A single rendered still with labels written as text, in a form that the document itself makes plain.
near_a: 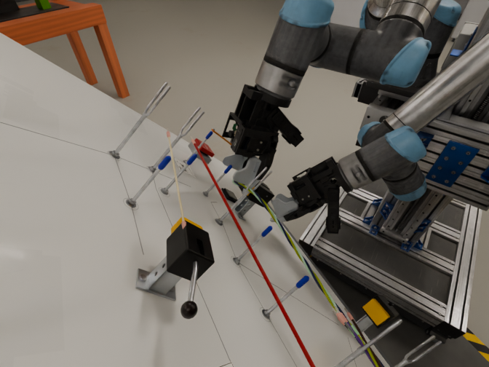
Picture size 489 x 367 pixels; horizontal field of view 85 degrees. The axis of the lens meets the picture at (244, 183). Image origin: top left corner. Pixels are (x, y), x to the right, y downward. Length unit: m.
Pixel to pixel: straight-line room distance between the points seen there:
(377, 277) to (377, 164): 1.11
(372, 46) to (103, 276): 0.49
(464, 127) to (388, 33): 0.68
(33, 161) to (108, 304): 0.18
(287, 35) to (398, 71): 0.19
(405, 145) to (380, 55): 0.17
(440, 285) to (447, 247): 0.27
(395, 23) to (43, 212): 0.54
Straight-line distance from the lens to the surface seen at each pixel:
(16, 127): 0.41
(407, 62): 0.52
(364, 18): 1.09
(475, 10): 6.26
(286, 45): 0.46
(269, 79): 0.47
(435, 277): 1.81
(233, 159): 0.57
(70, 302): 0.26
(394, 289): 1.66
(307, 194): 0.62
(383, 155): 0.59
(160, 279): 0.29
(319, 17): 0.47
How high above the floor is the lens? 1.57
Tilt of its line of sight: 45 degrees down
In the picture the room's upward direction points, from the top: straight up
